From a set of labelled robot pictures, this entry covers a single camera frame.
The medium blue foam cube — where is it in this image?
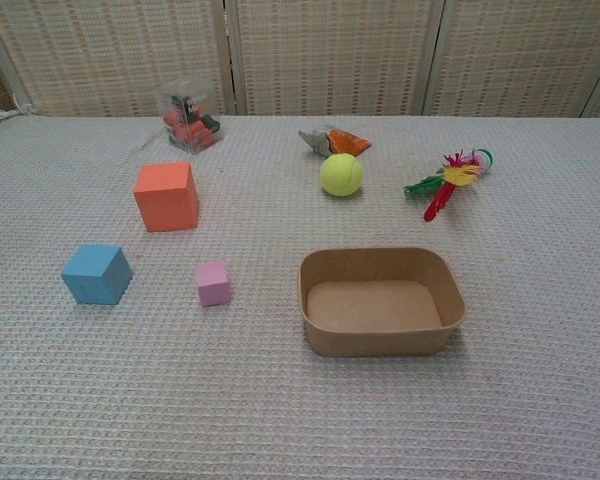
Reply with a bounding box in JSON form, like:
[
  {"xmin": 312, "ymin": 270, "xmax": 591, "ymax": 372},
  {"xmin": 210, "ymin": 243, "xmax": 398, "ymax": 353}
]
[{"xmin": 61, "ymin": 243, "xmax": 133, "ymax": 306}]

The yellow tennis ball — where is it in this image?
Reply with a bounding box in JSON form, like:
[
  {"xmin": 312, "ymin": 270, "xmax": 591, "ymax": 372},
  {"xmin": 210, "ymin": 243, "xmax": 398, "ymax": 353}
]
[{"xmin": 319, "ymin": 152, "xmax": 366, "ymax": 198}]

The small pink foam cube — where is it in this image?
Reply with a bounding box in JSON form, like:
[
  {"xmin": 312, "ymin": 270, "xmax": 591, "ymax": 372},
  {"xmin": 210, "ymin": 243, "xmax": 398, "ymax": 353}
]
[{"xmin": 195, "ymin": 260, "xmax": 231, "ymax": 308}]

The brown paper tray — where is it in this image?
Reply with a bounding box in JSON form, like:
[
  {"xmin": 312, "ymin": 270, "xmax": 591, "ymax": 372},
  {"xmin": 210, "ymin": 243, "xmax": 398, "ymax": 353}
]
[{"xmin": 298, "ymin": 246, "xmax": 467, "ymax": 359}]

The crumpled orange snack wrapper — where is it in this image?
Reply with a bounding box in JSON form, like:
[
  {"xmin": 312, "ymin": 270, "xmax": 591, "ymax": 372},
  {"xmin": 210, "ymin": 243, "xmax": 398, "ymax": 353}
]
[{"xmin": 297, "ymin": 126, "xmax": 373, "ymax": 159}]

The large orange foam cube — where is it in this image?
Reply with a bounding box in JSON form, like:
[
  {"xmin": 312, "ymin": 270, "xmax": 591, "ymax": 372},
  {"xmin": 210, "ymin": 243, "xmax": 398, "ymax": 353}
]
[{"xmin": 132, "ymin": 161, "xmax": 200, "ymax": 233}]

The colourful feather shuttlecock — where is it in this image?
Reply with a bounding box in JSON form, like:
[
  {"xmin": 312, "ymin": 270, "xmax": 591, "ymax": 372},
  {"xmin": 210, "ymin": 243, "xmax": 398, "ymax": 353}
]
[{"xmin": 403, "ymin": 146, "xmax": 496, "ymax": 223}]

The clear plastic bag of parts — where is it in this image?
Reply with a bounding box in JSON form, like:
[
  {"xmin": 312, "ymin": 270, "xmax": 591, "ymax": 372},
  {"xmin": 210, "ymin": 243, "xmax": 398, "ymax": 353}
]
[{"xmin": 159, "ymin": 79, "xmax": 222, "ymax": 156}]

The white textured tablecloth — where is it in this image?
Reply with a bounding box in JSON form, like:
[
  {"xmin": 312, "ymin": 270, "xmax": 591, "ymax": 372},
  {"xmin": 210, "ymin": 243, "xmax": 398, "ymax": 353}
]
[{"xmin": 0, "ymin": 103, "xmax": 600, "ymax": 480}]

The woven folding screen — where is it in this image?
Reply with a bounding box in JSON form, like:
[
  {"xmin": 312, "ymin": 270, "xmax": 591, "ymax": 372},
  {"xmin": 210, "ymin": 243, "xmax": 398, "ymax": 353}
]
[{"xmin": 0, "ymin": 0, "xmax": 600, "ymax": 120}]

